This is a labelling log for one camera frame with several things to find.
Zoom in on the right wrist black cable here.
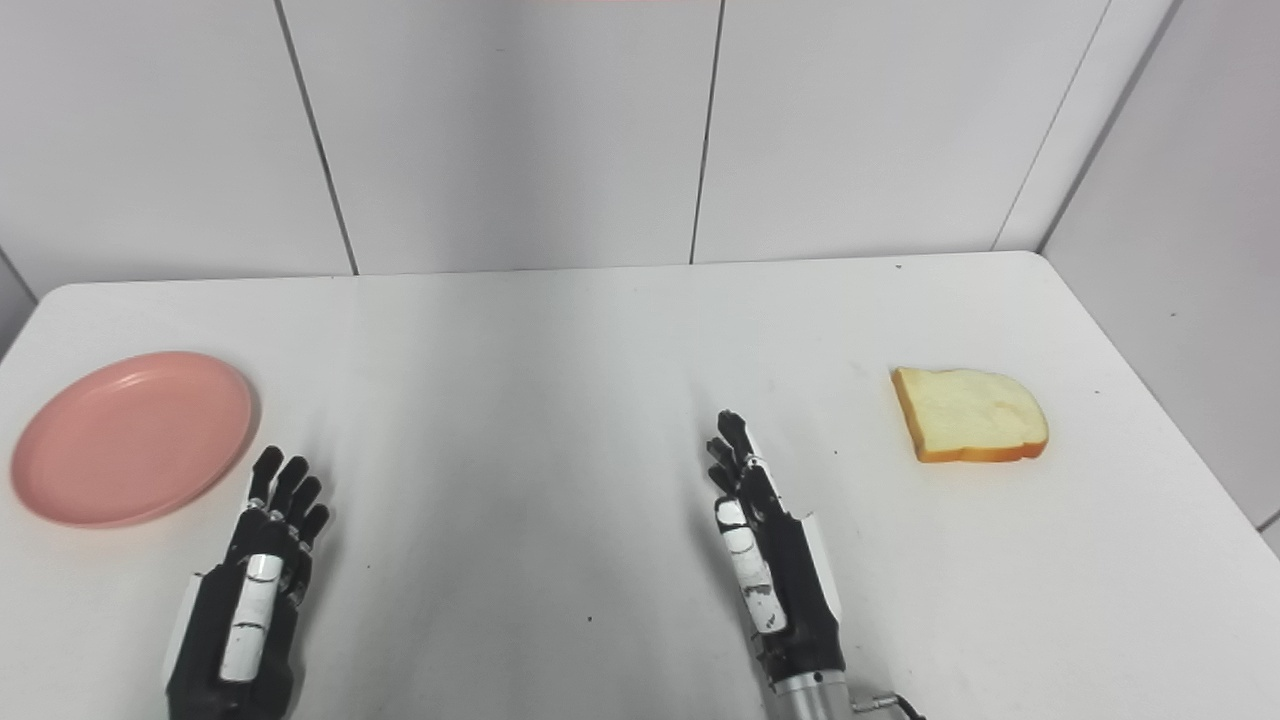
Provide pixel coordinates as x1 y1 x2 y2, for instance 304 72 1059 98
851 693 927 720

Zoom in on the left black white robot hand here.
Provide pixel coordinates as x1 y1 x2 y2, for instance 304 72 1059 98
164 445 332 720

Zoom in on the slice of white bread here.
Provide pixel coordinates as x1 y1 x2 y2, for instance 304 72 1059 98
891 367 1050 464

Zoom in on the pink round plate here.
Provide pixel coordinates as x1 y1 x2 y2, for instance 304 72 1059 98
10 350 257 529

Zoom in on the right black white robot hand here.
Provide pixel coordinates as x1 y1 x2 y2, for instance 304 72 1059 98
705 409 847 693

